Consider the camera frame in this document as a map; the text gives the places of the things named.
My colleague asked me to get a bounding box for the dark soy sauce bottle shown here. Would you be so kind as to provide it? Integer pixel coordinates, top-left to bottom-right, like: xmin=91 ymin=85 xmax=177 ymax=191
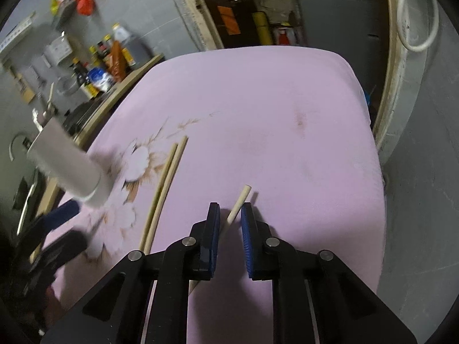
xmin=71 ymin=58 xmax=94 ymax=99

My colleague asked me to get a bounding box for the white wall box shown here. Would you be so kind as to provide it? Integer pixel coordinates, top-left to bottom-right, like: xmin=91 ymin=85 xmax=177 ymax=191
xmin=44 ymin=36 xmax=72 ymax=66

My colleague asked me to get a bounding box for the blue white seasoning bag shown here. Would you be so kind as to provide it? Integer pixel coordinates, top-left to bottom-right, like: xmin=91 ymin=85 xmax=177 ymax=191
xmin=88 ymin=67 xmax=114 ymax=92

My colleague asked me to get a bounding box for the large oil jug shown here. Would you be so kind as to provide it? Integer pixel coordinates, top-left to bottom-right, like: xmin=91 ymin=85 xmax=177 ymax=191
xmin=113 ymin=23 xmax=146 ymax=69

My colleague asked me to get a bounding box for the white plastic utensil caddy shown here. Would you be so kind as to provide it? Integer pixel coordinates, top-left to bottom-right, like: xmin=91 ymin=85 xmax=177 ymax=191
xmin=26 ymin=118 xmax=113 ymax=208

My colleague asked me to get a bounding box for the red plastic bag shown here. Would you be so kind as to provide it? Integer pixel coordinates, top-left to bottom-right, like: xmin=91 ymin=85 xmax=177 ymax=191
xmin=74 ymin=0 xmax=95 ymax=16

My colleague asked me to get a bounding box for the pink floral table cloth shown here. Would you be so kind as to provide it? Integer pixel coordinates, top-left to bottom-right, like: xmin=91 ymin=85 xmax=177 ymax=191
xmin=43 ymin=45 xmax=388 ymax=344

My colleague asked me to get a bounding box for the wooden chopstick single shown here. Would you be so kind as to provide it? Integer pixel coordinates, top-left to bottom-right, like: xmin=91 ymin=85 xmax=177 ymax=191
xmin=187 ymin=184 xmax=252 ymax=296

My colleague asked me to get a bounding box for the grey cabinet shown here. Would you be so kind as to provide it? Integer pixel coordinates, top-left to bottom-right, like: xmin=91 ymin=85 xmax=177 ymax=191
xmin=297 ymin=0 xmax=378 ymax=90

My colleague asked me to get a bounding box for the wall shelf rack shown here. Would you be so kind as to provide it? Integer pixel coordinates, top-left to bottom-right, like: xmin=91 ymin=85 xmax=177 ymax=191
xmin=0 ymin=13 xmax=35 ymax=58

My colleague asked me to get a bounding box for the wooden chopstick long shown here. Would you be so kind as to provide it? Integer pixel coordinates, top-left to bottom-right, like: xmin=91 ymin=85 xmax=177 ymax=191
xmin=143 ymin=135 xmax=189 ymax=255

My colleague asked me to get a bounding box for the steel faucet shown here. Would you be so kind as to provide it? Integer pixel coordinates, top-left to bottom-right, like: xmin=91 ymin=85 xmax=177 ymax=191
xmin=9 ymin=132 xmax=32 ymax=162

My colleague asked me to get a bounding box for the white hose on wall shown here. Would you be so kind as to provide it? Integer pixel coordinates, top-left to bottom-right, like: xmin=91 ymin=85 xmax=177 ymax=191
xmin=396 ymin=0 xmax=440 ymax=53

